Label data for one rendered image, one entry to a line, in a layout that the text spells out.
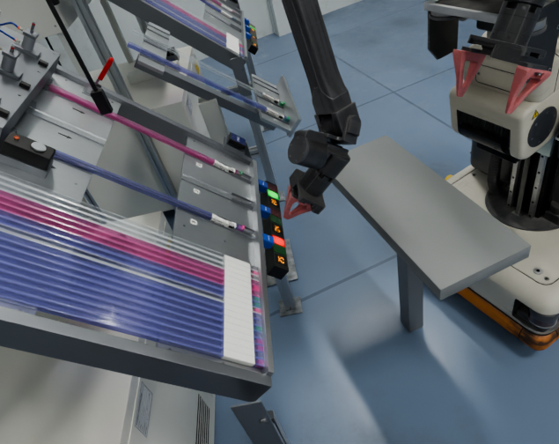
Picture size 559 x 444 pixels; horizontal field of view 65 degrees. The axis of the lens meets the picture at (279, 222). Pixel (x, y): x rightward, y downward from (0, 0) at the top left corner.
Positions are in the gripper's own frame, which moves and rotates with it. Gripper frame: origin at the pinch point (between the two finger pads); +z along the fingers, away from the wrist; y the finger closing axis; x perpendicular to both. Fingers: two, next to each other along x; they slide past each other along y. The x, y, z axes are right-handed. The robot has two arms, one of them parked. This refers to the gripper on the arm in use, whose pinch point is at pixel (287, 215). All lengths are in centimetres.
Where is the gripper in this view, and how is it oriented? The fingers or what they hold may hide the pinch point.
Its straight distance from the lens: 100.6
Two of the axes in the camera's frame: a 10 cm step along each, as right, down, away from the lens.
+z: -5.3, 6.6, 5.3
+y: 0.7, 6.7, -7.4
